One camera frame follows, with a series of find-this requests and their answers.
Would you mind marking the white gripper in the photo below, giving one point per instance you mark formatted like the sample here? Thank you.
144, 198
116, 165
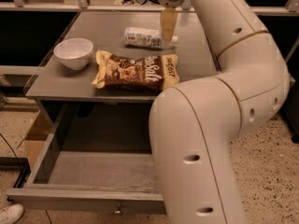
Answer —
169, 17

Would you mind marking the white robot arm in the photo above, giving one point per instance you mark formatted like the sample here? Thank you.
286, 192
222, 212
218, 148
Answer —
192, 123

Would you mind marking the grey cabinet with top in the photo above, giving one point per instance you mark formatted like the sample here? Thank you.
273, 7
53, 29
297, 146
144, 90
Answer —
80, 112

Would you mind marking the open grey top drawer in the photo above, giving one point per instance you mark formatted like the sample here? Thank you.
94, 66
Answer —
99, 162

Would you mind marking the brown yellow chip bag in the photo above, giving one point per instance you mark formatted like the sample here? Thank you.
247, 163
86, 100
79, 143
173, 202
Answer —
153, 73

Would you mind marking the white ceramic bowl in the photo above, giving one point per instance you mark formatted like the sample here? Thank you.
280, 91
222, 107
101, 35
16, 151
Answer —
74, 53

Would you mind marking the cardboard box on floor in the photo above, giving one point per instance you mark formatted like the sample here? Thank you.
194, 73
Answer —
36, 138

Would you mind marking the white sneaker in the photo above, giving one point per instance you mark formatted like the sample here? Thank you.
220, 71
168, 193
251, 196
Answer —
11, 214

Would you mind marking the metal railing frame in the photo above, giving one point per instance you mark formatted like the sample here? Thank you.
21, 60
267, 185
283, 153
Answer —
78, 3

